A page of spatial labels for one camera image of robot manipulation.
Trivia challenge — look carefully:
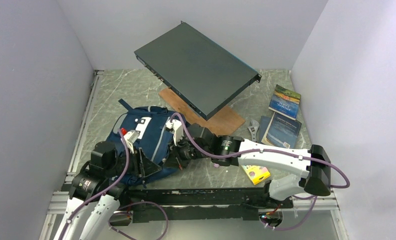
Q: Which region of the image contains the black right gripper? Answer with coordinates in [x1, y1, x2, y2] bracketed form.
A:
[164, 133, 212, 170]

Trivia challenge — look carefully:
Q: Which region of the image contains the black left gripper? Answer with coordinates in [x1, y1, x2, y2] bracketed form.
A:
[105, 145, 161, 178]

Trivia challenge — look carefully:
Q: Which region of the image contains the navy blue student backpack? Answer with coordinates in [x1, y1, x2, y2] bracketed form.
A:
[105, 98, 187, 186]

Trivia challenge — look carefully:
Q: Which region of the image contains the Animal Farm book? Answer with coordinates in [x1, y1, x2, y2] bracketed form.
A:
[268, 84, 301, 120]

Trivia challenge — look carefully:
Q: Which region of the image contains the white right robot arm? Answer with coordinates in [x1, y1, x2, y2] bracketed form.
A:
[166, 120, 332, 208]

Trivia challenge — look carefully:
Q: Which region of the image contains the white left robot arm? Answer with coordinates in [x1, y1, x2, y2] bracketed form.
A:
[54, 141, 168, 240]

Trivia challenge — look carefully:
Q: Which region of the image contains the brown wooden base board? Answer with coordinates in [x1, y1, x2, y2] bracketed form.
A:
[158, 87, 246, 135]

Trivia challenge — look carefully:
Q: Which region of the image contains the yellow crayon box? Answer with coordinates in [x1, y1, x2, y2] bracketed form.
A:
[241, 165, 271, 186]

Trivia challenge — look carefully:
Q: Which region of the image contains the dark grey rack unit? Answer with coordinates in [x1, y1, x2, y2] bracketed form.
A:
[134, 21, 262, 120]

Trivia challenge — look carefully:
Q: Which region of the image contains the dark blue bottom book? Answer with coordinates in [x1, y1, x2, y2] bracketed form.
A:
[257, 116, 272, 144]

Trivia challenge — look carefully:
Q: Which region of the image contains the blue paperback book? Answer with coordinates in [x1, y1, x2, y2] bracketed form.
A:
[260, 112, 302, 149]

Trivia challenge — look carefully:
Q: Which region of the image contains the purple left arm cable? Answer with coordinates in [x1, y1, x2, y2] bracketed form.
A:
[57, 128, 131, 240]

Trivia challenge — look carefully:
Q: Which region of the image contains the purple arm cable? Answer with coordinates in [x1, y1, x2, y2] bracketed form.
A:
[57, 128, 131, 240]
[169, 112, 351, 232]

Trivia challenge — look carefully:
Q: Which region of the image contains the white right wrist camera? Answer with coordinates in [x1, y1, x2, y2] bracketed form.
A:
[165, 119, 184, 147]

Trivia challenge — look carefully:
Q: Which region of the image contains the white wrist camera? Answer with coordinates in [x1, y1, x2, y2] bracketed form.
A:
[165, 119, 184, 147]
[119, 128, 141, 152]

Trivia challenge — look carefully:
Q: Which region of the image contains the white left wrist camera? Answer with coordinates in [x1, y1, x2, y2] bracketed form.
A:
[119, 128, 141, 152]

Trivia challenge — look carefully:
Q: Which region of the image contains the black front rail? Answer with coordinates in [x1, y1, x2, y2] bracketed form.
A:
[120, 187, 294, 223]

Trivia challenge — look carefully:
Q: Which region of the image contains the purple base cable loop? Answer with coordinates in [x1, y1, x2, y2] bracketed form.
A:
[107, 201, 169, 240]

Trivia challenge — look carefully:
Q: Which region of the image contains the red handled adjustable wrench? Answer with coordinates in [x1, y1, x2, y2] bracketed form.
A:
[247, 119, 260, 142]

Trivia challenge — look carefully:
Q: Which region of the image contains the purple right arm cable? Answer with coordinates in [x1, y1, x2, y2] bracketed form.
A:
[169, 112, 351, 232]

